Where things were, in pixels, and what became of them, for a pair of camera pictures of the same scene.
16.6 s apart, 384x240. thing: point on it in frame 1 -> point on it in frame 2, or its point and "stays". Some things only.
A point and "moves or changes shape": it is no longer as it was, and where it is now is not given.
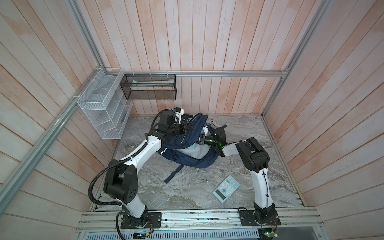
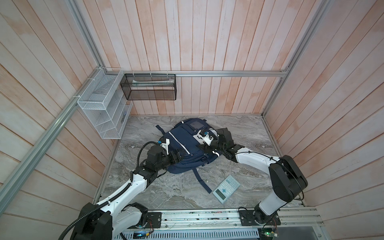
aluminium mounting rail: x=302 y=220 stays
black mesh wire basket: x=149 y=86 stays
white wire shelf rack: x=104 y=103 stays
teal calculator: x=226 y=189 stays
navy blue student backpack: x=184 y=150 moves or changes shape
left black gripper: x=184 y=129 -> x=174 y=160
